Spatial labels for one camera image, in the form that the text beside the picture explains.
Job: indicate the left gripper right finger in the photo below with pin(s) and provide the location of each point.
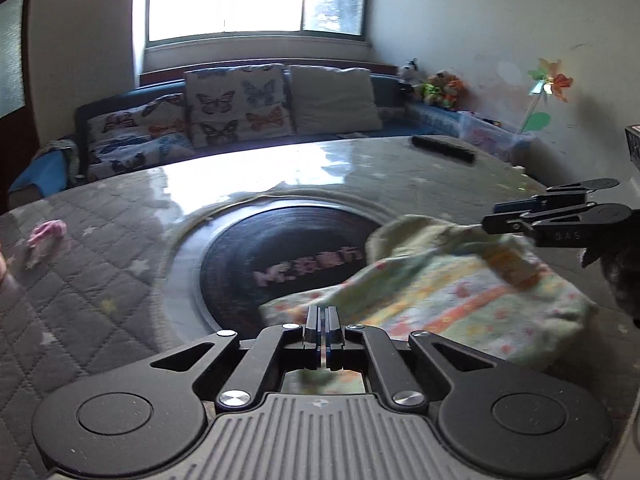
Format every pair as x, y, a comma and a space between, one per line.
369, 351

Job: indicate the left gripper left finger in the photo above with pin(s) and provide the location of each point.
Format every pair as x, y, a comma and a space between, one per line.
277, 350

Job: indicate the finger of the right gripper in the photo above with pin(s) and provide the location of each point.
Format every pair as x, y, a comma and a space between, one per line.
558, 196
575, 220

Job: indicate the colourful patterned child's shirt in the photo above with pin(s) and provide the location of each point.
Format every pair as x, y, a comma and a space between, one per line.
489, 292

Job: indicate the clear plastic storage box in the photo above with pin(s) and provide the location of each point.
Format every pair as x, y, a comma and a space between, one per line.
494, 140

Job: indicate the black remote control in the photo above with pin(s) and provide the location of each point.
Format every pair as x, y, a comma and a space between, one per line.
430, 144

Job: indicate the black round induction cooktop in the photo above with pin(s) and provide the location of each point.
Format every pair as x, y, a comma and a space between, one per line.
277, 252

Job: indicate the colourful paper pinwheel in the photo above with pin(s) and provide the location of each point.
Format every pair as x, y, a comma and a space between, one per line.
549, 82

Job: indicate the orange plush toy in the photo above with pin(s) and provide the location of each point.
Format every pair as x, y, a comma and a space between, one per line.
451, 92

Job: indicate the brown plush bear green vest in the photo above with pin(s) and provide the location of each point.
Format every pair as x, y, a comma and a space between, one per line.
433, 90

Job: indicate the black white plush cow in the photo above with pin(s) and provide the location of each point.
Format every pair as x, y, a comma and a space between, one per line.
410, 76

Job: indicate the plain beige cushion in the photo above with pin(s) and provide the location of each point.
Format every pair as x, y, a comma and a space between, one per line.
333, 101

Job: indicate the small pink toy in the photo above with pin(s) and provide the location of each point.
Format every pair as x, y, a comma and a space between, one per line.
46, 238

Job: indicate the lying butterfly print cushion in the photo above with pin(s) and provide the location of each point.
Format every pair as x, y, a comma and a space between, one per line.
145, 136

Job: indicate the upright butterfly print cushion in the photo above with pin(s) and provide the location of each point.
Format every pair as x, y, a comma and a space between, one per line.
237, 104

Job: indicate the blue sofa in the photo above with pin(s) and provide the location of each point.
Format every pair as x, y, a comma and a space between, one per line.
63, 163

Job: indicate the dark wooden door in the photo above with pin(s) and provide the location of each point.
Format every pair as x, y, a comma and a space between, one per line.
19, 138

